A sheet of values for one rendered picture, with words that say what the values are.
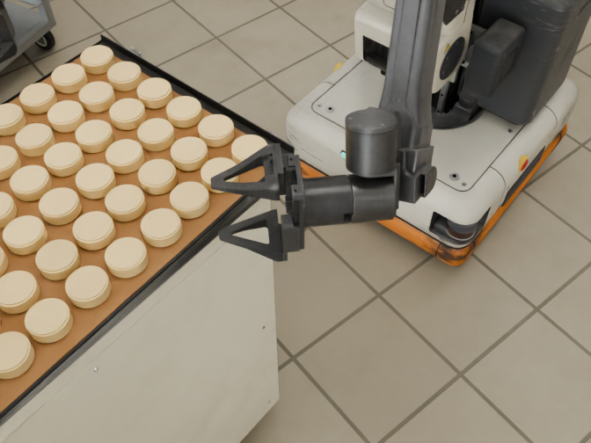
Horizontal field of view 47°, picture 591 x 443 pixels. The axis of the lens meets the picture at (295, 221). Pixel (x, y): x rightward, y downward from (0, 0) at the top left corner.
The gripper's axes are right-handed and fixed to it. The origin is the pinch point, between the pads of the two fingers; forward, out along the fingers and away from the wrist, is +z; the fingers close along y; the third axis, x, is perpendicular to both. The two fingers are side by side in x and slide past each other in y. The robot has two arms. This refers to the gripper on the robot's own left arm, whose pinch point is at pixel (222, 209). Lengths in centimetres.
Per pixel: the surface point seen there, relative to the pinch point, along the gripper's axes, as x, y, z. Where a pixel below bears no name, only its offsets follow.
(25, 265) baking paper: 0.6, 8.2, 25.0
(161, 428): -6, 50, 15
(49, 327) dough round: -9.7, 6.1, 20.3
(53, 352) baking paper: -11.8, 8.1, 20.2
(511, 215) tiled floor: 68, 100, -79
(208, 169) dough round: 12.3, 6.6, 1.9
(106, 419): -10.3, 32.6, 19.8
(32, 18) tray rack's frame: 160, 86, 67
